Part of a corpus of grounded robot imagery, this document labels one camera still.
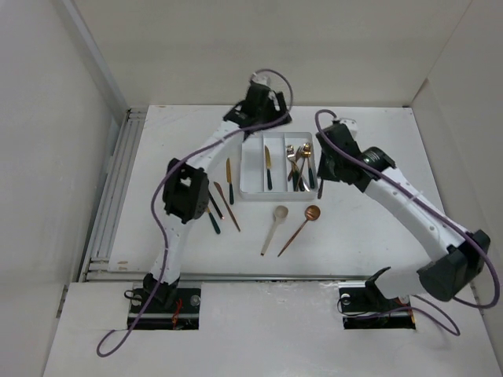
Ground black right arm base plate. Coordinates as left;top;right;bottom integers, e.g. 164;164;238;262
336;284;416;330

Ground rose gold fork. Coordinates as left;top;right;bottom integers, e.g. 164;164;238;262
297;143;310;192

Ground rose gold spoon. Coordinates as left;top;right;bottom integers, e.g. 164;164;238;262
277;205;321;258

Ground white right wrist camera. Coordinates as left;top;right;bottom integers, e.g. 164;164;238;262
339;118;358;138

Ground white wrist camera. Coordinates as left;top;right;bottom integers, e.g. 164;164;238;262
339;118;358;138
250;71;271;86

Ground black spoon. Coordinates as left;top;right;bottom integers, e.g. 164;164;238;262
208;192;225;220

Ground aluminium rail front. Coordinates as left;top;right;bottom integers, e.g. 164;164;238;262
84;271;464;284

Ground dark wooden fork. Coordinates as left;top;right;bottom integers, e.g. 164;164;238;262
286;145;302;181

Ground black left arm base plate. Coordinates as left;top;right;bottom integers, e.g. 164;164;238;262
123;282;202;331

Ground gold knife green handle upright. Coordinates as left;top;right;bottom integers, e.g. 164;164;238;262
226;158;235;205

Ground light wooden spoon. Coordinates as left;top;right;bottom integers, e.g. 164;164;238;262
260;205;288;256

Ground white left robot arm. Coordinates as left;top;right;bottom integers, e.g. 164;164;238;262
142;82;292;312

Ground rose gold knife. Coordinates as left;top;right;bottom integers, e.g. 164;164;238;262
213;181;241;232

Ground aluminium rail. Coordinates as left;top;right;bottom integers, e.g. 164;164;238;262
76;108;148;283
84;271;464;284

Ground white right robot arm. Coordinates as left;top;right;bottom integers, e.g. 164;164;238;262
316;120;501;309

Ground aluminium rail left side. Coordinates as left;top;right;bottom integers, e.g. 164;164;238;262
76;108;148;283

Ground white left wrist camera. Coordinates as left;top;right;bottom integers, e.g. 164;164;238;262
250;71;271;86

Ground white three-compartment tray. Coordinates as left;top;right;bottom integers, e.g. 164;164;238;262
239;132;318;201

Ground gold knife green handle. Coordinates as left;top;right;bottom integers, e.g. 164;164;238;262
226;158;235;205
264;145;273;191
206;207;221;235

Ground dark wooden spoon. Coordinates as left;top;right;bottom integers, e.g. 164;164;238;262
318;179;324;199

